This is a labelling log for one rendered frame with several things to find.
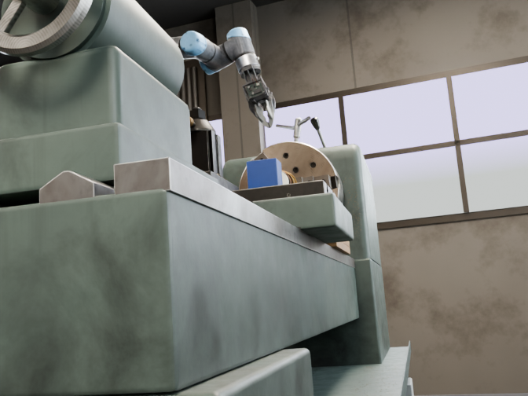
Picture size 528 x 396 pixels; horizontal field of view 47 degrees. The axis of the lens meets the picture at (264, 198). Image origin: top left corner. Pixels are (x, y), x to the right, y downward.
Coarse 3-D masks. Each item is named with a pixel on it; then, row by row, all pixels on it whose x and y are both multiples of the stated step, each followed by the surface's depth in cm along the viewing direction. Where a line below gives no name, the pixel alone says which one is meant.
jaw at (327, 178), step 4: (312, 176) 179; (320, 176) 180; (324, 176) 180; (328, 176) 179; (296, 180) 177; (300, 180) 177; (304, 180) 179; (308, 180) 179; (312, 180) 178; (316, 180) 180; (324, 180) 180; (328, 180) 179; (332, 180) 183; (328, 184) 179; (332, 184) 183; (336, 184) 184; (332, 188) 183; (336, 188) 182
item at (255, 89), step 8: (240, 72) 205; (248, 72) 201; (256, 72) 207; (248, 80) 203; (256, 80) 200; (248, 88) 201; (256, 88) 200; (264, 88) 199; (248, 96) 200; (256, 96) 200; (264, 96) 203
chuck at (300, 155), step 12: (276, 144) 189; (288, 144) 188; (300, 144) 187; (276, 156) 188; (288, 156) 187; (300, 156) 187; (312, 156) 186; (324, 156) 185; (288, 168) 187; (300, 168) 186; (312, 168) 185; (324, 168) 184; (240, 180) 190; (336, 180) 186; (336, 192) 182
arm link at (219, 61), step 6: (216, 48) 205; (222, 48) 208; (216, 54) 205; (222, 54) 208; (216, 60) 207; (222, 60) 209; (228, 60) 209; (204, 66) 210; (210, 66) 209; (216, 66) 209; (222, 66) 211; (210, 72) 212
